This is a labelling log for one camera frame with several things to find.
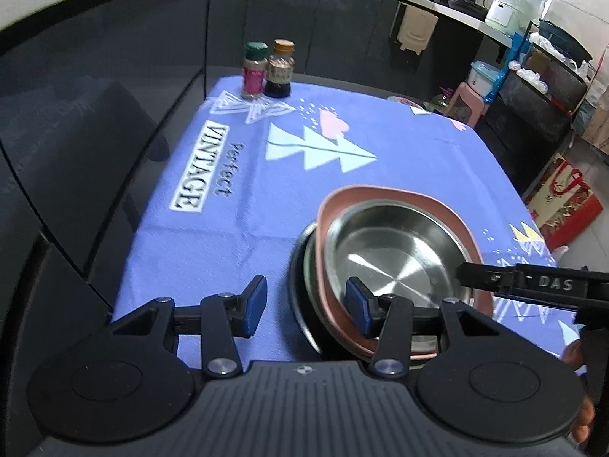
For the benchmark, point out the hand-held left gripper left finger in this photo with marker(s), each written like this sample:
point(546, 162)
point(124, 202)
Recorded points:
point(254, 305)

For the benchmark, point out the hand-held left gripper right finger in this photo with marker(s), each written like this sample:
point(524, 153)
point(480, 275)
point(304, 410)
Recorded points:
point(357, 305)

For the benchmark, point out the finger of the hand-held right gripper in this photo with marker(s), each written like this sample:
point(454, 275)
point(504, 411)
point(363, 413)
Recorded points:
point(485, 280)

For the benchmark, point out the black plate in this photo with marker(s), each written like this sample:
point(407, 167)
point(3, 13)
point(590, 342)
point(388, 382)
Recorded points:
point(295, 295)

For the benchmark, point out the stainless steel bowl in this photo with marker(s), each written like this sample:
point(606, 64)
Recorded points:
point(395, 257)

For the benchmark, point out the pink plastic plate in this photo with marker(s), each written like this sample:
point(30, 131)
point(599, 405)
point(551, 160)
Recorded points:
point(325, 228)

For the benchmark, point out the person's right hand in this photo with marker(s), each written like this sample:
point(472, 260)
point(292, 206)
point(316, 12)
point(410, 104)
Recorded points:
point(573, 357)

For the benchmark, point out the red gift bag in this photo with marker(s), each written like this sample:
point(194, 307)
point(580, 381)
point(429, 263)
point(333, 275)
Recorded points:
point(566, 209)

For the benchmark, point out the purple printed tablecloth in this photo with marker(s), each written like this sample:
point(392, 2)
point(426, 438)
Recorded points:
point(238, 228)

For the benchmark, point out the pink plastic stool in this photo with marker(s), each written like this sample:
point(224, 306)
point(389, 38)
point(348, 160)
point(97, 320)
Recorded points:
point(468, 100)

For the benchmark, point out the yellow cooking oil bottle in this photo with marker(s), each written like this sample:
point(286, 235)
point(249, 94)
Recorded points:
point(442, 102)

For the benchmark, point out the black storage rack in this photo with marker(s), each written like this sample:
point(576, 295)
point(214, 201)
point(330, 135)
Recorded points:
point(523, 90)

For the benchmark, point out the blue-lidded white container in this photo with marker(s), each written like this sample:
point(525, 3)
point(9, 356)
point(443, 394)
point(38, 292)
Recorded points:
point(480, 81)

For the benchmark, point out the green-capped spice jar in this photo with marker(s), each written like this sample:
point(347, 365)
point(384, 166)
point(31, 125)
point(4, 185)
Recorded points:
point(253, 76)

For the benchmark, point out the brown-capped soy sauce bottle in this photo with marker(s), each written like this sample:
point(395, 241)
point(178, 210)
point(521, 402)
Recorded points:
point(278, 74)

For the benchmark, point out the black induction cooktop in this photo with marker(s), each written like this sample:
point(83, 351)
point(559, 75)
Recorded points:
point(468, 7)

